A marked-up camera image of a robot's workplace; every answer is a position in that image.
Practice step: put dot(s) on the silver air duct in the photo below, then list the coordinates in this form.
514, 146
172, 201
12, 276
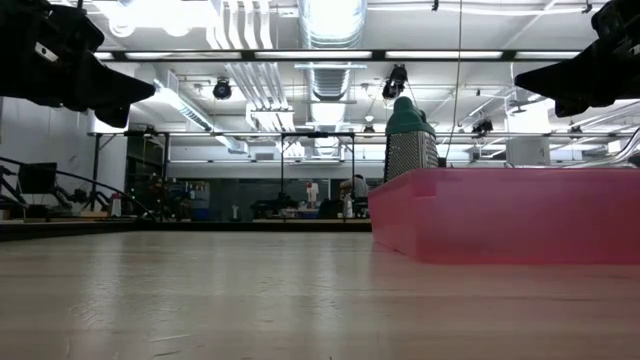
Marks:
332, 20

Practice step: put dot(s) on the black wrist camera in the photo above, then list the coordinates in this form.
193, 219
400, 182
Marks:
80, 30
620, 20

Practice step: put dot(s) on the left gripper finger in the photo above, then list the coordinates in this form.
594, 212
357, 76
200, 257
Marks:
114, 115
105, 90

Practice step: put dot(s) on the black ceiling spotlight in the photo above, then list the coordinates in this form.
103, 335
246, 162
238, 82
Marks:
222, 90
482, 127
395, 82

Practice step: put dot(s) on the black overhead light bar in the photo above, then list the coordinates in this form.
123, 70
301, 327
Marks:
378, 55

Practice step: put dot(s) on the black table frame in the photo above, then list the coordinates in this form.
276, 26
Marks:
200, 226

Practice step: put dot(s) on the black monitor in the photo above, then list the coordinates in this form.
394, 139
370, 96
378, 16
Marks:
37, 178

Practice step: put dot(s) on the black background robot arm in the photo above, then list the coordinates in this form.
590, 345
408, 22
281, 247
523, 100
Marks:
272, 205
75, 195

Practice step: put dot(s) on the white background bottle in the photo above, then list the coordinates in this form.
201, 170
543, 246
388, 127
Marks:
347, 206
115, 206

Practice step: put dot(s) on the pink plastic tray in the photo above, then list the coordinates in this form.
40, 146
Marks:
525, 220

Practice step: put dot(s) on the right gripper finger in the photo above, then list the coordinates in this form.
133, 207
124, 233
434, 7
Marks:
570, 107
570, 77

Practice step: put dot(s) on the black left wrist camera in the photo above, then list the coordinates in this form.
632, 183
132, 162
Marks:
80, 30

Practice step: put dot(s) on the black frame stand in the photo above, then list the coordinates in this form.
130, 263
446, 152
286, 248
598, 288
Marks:
317, 134

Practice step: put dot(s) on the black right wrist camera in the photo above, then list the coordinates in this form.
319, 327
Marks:
620, 20

